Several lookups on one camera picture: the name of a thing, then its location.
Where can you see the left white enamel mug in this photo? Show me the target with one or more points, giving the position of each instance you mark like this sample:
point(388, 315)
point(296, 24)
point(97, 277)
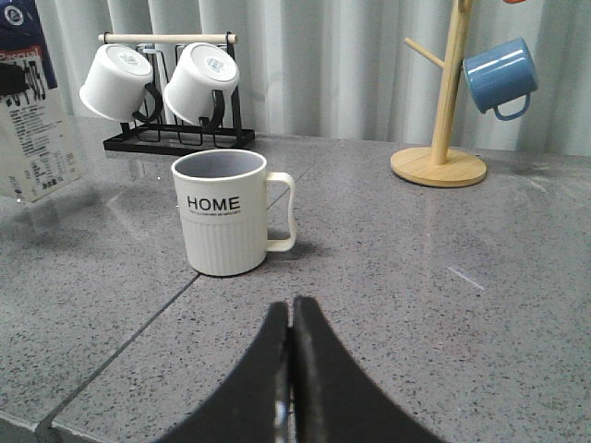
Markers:
point(119, 86)

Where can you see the cream HOME mug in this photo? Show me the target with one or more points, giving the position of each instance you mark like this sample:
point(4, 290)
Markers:
point(222, 201)

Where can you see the white enamel mug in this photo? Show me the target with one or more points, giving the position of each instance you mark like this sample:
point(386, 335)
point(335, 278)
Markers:
point(204, 77)
point(119, 86)

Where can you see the right white enamel mug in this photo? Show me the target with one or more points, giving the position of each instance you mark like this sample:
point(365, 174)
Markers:
point(204, 77)

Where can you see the black wire mug rack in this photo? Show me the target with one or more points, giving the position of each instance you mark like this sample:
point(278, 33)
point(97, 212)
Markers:
point(165, 133)

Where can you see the wooden mug tree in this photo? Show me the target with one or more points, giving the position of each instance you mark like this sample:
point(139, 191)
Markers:
point(439, 165)

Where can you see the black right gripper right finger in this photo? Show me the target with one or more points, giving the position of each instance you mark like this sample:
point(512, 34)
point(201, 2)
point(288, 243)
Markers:
point(335, 401)

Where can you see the white milk carton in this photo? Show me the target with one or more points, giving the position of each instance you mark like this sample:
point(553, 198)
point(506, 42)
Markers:
point(37, 155)

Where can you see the blue enamel mug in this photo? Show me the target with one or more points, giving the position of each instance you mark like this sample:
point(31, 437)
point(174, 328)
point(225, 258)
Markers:
point(500, 75)

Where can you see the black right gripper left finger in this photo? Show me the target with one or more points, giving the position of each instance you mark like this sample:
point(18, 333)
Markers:
point(253, 402)

